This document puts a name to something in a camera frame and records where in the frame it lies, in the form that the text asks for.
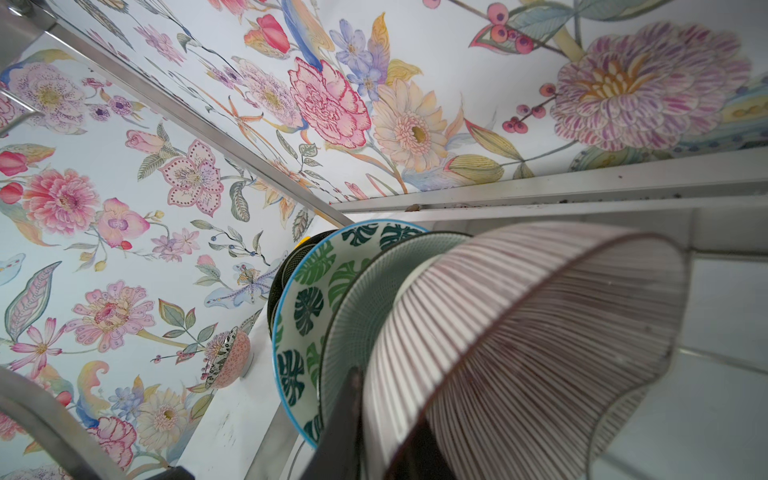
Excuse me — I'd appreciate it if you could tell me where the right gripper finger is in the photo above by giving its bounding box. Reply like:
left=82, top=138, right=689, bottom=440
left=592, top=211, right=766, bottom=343
left=300, top=367, right=363, bottom=480

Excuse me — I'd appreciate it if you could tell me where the pale green glass bowl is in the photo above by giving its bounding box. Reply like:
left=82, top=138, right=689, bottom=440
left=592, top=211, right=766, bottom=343
left=318, top=231, right=471, bottom=422

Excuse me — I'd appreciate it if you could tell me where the speckled dark patterned bowl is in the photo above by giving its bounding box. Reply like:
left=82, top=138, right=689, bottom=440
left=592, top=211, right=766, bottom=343
left=204, top=327, right=251, bottom=389

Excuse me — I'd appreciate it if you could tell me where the green leaf pattern bowl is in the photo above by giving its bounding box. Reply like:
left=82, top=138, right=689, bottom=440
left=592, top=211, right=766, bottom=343
left=272, top=219, right=428, bottom=448

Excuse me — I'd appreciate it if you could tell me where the purple striped glass bowl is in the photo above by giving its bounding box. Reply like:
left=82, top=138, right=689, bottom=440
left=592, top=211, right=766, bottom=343
left=362, top=222, right=690, bottom=479

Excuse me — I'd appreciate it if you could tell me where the black white patterned bowl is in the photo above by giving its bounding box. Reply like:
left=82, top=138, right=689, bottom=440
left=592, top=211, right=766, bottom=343
left=267, top=230, right=335, bottom=334

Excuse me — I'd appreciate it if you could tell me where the silver two-tier dish rack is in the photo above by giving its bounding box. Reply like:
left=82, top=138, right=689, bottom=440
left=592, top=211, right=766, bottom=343
left=1, top=1, right=767, bottom=479

